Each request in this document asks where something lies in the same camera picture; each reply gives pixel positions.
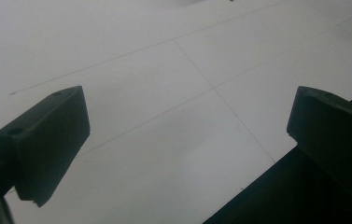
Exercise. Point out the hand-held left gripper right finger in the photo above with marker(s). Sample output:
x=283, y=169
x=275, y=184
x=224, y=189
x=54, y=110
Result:
x=335, y=137

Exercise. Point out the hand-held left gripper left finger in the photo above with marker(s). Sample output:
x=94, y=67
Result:
x=49, y=140

